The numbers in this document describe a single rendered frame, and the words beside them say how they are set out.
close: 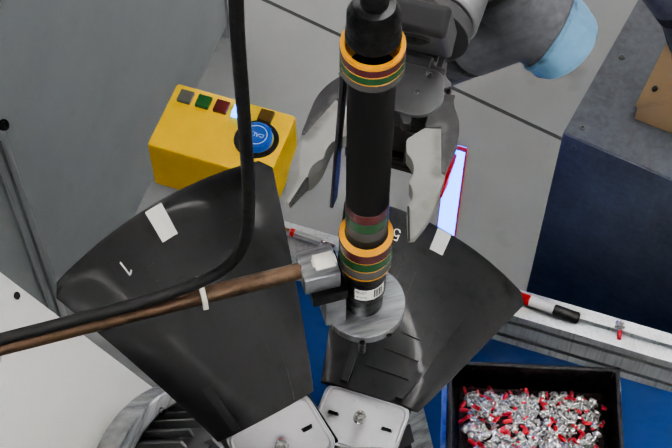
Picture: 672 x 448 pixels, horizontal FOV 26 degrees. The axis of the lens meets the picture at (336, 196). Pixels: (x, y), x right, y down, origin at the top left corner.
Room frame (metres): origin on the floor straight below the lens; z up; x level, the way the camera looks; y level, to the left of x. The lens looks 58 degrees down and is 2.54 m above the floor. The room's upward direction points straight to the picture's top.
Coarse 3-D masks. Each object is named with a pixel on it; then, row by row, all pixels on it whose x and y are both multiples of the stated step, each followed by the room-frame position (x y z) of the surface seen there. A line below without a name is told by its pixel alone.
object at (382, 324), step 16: (304, 256) 0.58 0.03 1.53; (336, 256) 0.59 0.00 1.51; (304, 272) 0.56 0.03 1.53; (320, 272) 0.56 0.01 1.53; (336, 272) 0.56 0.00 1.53; (304, 288) 0.56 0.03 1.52; (320, 288) 0.56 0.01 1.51; (336, 288) 0.56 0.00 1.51; (400, 288) 0.60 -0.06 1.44; (320, 304) 0.55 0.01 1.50; (336, 304) 0.56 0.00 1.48; (384, 304) 0.58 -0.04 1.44; (400, 304) 0.58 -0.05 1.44; (336, 320) 0.56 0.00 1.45; (352, 320) 0.57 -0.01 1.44; (368, 320) 0.57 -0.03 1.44; (384, 320) 0.57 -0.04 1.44; (400, 320) 0.57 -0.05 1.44; (352, 336) 0.55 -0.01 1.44; (368, 336) 0.55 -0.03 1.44; (384, 336) 0.55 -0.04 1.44
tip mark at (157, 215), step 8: (152, 208) 0.69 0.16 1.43; (160, 208) 0.69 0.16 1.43; (152, 216) 0.68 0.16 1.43; (160, 216) 0.68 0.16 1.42; (168, 216) 0.68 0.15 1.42; (152, 224) 0.67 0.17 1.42; (160, 224) 0.68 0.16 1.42; (168, 224) 0.68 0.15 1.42; (160, 232) 0.67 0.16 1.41; (168, 232) 0.67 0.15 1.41; (176, 232) 0.67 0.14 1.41
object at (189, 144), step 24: (216, 96) 1.07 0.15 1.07; (168, 120) 1.03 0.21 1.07; (192, 120) 1.03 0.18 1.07; (216, 120) 1.03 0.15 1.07; (288, 120) 1.03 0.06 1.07; (168, 144) 1.00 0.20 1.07; (192, 144) 1.00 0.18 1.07; (216, 144) 1.00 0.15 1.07; (288, 144) 1.01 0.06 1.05; (168, 168) 0.99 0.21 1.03; (192, 168) 0.98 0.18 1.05; (216, 168) 0.97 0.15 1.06; (288, 168) 1.01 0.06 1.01
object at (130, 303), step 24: (240, 0) 0.56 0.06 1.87; (240, 24) 0.56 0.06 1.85; (240, 48) 0.56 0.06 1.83; (240, 72) 0.56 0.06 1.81; (240, 96) 0.56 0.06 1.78; (240, 120) 0.56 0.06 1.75; (240, 144) 0.56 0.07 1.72; (240, 240) 0.56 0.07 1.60; (168, 288) 0.54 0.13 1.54; (192, 288) 0.54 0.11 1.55; (96, 312) 0.52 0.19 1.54; (120, 312) 0.52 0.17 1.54; (0, 336) 0.50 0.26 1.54; (24, 336) 0.50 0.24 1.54; (0, 360) 0.49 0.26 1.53
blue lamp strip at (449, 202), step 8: (456, 152) 0.91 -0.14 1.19; (464, 152) 0.91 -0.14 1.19; (456, 160) 0.91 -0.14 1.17; (456, 168) 0.91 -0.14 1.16; (456, 176) 0.91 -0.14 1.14; (448, 184) 0.91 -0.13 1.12; (456, 184) 0.91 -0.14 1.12; (448, 192) 0.91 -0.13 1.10; (456, 192) 0.91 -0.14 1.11; (448, 200) 0.91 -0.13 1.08; (456, 200) 0.91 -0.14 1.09; (440, 208) 0.91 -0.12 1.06; (448, 208) 0.91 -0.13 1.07; (456, 208) 0.91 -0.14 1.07; (440, 216) 0.91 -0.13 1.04; (448, 216) 0.91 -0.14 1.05; (456, 216) 0.91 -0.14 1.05; (440, 224) 0.91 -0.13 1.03; (448, 224) 0.91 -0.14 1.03; (448, 232) 0.91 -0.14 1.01
